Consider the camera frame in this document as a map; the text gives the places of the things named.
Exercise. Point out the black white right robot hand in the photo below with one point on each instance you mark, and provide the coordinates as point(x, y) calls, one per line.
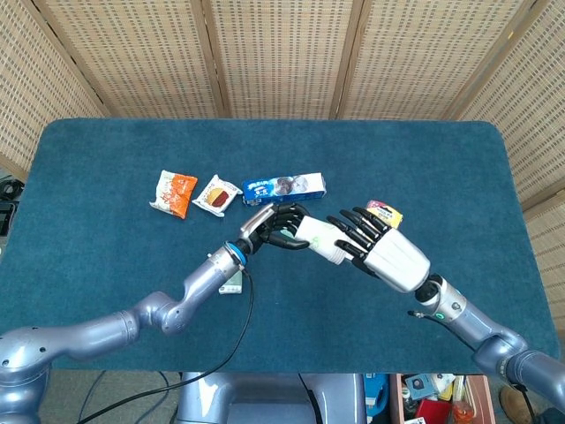
point(397, 260)

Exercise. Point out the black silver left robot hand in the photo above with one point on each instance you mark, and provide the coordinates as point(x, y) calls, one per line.
point(258, 225)

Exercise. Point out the white cup green flower print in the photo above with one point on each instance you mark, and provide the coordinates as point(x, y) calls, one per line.
point(315, 234)

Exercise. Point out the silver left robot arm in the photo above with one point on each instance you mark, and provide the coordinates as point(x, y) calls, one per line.
point(198, 287)

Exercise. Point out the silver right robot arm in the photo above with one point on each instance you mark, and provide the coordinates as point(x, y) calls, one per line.
point(494, 344)

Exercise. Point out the yellow razor blister pack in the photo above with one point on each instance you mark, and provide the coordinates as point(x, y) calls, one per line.
point(390, 216)

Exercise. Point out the blue cookie box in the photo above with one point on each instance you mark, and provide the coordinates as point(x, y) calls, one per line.
point(282, 187)

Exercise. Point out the white cake snack packet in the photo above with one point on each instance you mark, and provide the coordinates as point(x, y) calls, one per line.
point(216, 196)

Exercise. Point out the green white tissue pack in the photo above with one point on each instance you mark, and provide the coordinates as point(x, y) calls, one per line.
point(231, 287)

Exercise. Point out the orange white snack packet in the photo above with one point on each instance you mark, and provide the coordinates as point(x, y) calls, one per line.
point(176, 194)

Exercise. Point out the red crate with items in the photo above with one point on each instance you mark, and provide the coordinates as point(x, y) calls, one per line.
point(424, 397)

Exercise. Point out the blue table cloth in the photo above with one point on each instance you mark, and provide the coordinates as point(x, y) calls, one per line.
point(110, 243)

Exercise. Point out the woven rattan folding screen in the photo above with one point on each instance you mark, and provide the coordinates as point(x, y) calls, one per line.
point(282, 57)

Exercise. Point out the silver robot torso base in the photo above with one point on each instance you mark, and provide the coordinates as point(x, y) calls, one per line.
point(265, 397)

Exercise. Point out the brown shoe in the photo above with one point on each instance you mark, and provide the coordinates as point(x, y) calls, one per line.
point(516, 404)

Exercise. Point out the black equipment pile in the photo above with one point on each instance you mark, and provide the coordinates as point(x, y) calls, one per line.
point(9, 207)

